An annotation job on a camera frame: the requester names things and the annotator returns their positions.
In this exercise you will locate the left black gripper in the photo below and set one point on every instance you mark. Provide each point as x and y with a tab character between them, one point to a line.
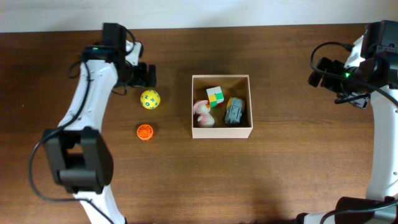
147	79

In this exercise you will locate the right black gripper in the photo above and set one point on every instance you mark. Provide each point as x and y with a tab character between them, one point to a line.
333	66

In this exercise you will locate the yellow ball with blue letters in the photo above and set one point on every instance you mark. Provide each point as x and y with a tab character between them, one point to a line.
150	99

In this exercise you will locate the orange ribbed plastic ball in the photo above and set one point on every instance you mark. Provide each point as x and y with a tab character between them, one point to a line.
145	132

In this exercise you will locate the pink and white duck toy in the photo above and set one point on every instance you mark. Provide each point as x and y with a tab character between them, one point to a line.
202	109

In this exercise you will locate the multicoloured puzzle cube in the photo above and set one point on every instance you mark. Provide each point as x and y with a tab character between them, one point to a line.
215	96

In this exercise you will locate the grey and yellow toy truck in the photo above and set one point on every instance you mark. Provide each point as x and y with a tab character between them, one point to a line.
234	111

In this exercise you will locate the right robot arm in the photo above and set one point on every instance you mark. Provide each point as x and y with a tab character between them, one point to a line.
367	78

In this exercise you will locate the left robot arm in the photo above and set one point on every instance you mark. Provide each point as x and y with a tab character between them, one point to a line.
78	156

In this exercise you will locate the white cardboard box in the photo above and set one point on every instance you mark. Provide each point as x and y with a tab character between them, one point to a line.
231	86

